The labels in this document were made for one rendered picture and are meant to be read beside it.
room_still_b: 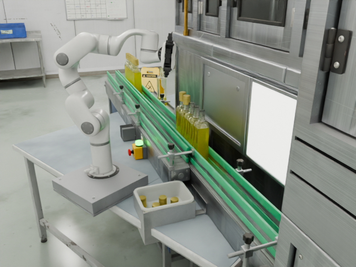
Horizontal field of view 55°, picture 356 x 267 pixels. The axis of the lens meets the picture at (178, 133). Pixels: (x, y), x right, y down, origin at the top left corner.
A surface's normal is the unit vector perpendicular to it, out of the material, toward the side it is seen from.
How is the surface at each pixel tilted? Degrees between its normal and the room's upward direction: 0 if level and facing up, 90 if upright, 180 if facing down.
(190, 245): 0
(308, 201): 90
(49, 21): 90
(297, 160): 90
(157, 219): 90
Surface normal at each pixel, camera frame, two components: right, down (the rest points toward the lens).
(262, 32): -0.94, 0.14
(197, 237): 0.00, -0.92
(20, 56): 0.35, 0.36
